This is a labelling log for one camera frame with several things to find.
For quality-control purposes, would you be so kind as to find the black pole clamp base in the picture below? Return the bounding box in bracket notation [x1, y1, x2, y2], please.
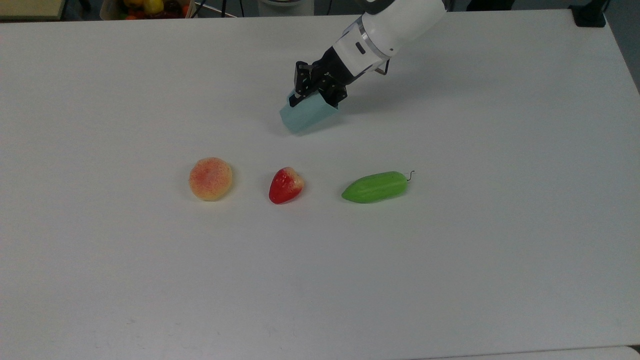
[569, 0, 609, 28]

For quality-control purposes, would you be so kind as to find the light wooden side table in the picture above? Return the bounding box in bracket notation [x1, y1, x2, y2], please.
[0, 0, 67, 22]

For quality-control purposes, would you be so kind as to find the orange yellow toy peach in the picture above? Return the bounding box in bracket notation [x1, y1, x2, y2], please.
[188, 157, 234, 202]

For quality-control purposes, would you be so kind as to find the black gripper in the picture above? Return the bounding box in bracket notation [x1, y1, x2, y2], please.
[290, 47, 356, 108]

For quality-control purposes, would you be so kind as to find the white cylindrical base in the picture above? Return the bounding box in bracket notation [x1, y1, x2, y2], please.
[257, 0, 316, 17]

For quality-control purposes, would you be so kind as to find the bin of toy fruit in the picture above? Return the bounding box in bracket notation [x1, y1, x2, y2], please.
[99, 0, 196, 21]

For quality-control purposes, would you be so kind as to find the light blue faceted mug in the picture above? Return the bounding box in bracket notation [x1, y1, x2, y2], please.
[279, 90, 340, 135]

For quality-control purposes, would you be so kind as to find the green toy cucumber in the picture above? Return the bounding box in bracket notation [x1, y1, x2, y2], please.
[341, 170, 416, 204]

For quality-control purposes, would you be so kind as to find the red toy strawberry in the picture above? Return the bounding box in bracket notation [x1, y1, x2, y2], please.
[268, 167, 305, 205]

